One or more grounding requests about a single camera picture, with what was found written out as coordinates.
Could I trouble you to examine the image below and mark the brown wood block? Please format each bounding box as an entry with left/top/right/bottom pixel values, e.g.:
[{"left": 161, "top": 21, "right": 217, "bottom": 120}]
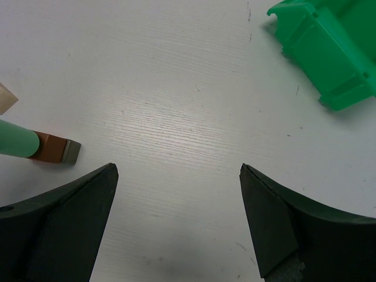
[{"left": 28, "top": 131, "right": 68, "bottom": 164}]

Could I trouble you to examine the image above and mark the beige wood cylinder block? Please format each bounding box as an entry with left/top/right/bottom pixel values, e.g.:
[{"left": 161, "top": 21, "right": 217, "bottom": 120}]
[{"left": 0, "top": 83, "right": 18, "bottom": 115}]

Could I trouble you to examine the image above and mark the green plastic bin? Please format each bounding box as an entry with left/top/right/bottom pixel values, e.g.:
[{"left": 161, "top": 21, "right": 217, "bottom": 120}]
[{"left": 267, "top": 0, "right": 375, "bottom": 111}]

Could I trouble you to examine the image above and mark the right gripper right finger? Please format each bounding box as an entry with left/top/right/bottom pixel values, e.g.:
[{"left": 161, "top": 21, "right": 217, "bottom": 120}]
[{"left": 240, "top": 164, "right": 375, "bottom": 281}]

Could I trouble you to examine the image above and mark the olive wood block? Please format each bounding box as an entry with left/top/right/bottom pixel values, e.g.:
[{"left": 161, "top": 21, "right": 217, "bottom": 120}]
[{"left": 61, "top": 139, "right": 81, "bottom": 165}]

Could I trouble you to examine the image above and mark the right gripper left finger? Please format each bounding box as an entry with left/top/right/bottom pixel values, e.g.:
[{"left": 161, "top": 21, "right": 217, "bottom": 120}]
[{"left": 1, "top": 163, "right": 119, "bottom": 281}]

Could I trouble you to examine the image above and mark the green wood cylinder block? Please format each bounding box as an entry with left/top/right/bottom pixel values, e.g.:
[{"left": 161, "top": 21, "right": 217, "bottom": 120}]
[{"left": 0, "top": 120, "right": 39, "bottom": 158}]

